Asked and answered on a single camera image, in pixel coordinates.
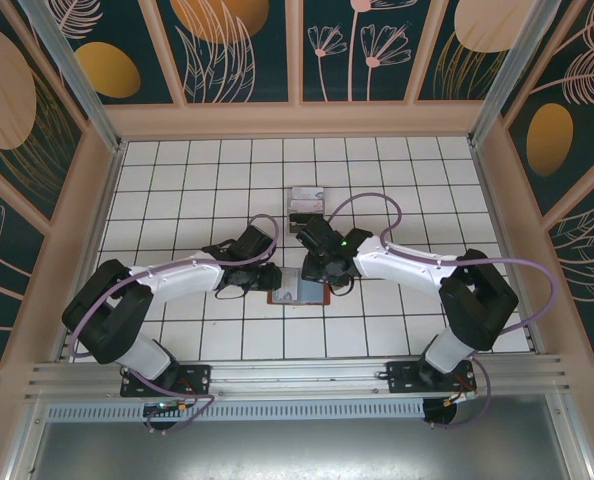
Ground pale printed card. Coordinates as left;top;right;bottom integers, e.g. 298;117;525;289
271;280;299;303

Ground brown leather card holder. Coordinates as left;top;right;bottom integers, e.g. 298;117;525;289
266;278;333;307

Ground clear acrylic card stand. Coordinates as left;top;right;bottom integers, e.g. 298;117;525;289
288;185;329;235

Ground small green lit circuit board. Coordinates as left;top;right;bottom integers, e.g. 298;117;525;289
143;399;189;417

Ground grey metal sheet panel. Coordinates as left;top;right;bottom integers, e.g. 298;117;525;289
4;393;594;480

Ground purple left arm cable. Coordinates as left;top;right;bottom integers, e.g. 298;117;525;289
69;213;281;435

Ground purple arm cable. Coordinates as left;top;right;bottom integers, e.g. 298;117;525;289
326;194;557;431
69;213;281;435

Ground aluminium frame rail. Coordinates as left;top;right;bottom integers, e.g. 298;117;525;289
24;353;573;401

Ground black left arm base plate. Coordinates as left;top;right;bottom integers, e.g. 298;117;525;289
120;363;213;399

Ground grey slotted cable duct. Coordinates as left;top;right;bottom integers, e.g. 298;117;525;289
44;401;427;422

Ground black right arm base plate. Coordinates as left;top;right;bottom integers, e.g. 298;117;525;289
385;360;478;396

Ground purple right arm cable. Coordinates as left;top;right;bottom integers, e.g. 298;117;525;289
326;194;557;431

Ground aluminium corner post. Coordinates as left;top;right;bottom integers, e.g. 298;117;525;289
17;0;124;152
468;0;564;147

